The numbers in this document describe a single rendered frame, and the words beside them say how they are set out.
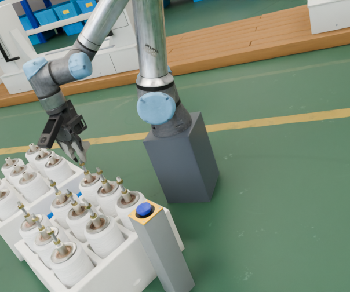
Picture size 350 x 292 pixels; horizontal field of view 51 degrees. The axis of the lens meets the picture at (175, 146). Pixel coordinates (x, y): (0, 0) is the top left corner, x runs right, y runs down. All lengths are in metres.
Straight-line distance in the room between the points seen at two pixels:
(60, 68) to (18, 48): 2.59
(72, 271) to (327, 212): 0.80
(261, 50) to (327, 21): 0.43
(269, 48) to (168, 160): 1.43
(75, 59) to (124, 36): 1.86
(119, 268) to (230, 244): 0.37
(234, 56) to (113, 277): 1.86
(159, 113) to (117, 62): 1.93
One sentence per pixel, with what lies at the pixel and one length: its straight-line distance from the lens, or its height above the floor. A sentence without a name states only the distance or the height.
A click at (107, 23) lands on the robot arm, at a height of 0.72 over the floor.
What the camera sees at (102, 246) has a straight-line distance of 1.10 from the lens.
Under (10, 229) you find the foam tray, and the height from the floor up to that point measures 0.15.
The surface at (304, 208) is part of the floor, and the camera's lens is 1.31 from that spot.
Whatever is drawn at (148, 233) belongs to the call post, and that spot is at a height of 0.28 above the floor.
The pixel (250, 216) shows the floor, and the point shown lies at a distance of 1.31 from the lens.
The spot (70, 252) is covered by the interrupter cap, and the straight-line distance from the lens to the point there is 1.07.
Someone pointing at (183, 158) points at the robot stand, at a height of 0.21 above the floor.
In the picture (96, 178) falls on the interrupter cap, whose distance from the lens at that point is 1.32.
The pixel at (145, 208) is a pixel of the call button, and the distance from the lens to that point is 0.94.
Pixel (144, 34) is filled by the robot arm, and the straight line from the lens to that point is 1.05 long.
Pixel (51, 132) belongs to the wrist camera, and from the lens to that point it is 1.19.
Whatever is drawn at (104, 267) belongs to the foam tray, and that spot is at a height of 0.18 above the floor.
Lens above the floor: 0.89
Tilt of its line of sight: 29 degrees down
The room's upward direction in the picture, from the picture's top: 20 degrees counter-clockwise
